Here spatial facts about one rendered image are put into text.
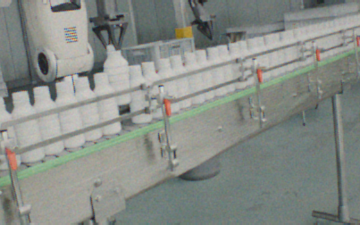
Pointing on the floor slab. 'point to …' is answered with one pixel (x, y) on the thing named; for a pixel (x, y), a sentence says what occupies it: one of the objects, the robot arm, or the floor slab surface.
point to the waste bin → (203, 170)
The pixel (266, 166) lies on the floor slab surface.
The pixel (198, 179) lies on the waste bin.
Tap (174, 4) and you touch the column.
